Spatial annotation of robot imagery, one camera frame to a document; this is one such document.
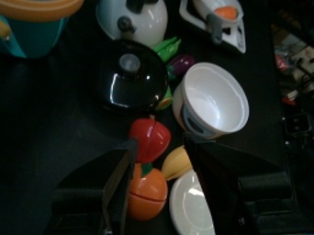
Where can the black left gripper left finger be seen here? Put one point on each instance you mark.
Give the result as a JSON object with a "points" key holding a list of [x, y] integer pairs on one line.
{"points": [[87, 195]]}

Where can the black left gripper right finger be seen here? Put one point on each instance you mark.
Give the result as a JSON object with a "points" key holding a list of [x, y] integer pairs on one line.
{"points": [[237, 189]]}

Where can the orange toy fruit green leaf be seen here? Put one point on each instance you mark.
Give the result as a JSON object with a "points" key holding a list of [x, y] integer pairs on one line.
{"points": [[148, 195]]}

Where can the black pot lid grey knob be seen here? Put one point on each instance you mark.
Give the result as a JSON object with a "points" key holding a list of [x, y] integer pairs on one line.
{"points": [[132, 82]]}

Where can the teal pot with orange lid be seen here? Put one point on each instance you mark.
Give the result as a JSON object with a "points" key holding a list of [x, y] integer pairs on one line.
{"points": [[33, 30]]}

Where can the white plate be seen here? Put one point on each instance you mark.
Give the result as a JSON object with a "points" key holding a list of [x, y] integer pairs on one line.
{"points": [[188, 205]]}

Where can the yellow toy lemon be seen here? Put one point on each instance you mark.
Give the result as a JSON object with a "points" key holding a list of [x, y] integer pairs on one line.
{"points": [[177, 163]]}

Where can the red toy apple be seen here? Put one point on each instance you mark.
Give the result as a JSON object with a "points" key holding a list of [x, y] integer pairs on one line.
{"points": [[153, 139]]}

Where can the toy corn green husk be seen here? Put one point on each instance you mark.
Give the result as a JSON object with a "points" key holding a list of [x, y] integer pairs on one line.
{"points": [[165, 102]]}

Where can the purple toy eggplant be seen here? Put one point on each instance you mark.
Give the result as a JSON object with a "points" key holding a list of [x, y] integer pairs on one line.
{"points": [[182, 63]]}

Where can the green toy pea pod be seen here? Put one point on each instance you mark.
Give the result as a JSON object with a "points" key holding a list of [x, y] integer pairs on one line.
{"points": [[169, 49]]}

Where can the orange toy egg yolk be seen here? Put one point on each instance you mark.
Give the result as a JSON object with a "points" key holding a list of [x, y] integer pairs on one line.
{"points": [[226, 13]]}

